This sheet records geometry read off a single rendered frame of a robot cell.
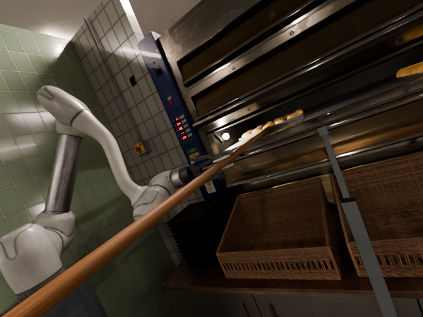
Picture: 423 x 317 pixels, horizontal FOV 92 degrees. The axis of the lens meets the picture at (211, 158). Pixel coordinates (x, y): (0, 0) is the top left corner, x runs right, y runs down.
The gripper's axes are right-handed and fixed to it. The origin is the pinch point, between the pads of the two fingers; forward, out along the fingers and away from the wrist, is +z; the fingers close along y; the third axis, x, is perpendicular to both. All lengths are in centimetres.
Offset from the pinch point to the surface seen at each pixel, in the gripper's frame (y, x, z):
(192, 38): -76, -57, -14
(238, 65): -46, -57, 7
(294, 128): 3, -56, 24
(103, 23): -128, -57, -79
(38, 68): -109, -21, -123
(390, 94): 3, -56, 69
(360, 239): 37, 4, 37
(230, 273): 58, -8, -25
